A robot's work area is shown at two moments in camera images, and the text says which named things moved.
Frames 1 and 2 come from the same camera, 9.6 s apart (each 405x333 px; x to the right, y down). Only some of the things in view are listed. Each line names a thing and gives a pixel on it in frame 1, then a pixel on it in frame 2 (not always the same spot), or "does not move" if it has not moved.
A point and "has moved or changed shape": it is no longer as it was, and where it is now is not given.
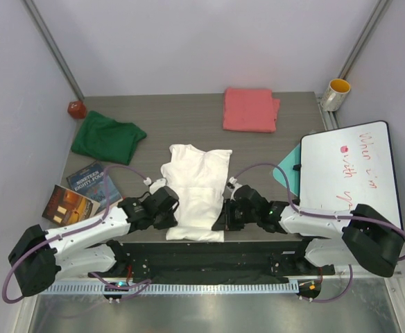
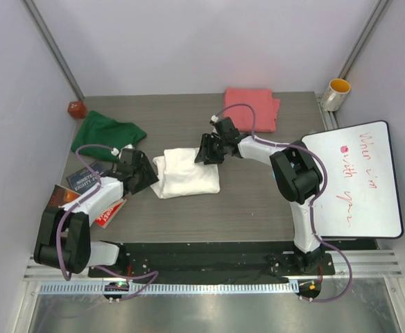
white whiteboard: (342, 168) does not move
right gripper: (226, 221) to (203, 154)
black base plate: (252, 262) does not move
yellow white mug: (335, 94) does not move
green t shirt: (105, 138) does not move
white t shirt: (197, 180) has moved or changed shape
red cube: (77, 109) does not move
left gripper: (169, 222) to (149, 177)
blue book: (89, 182) does not move
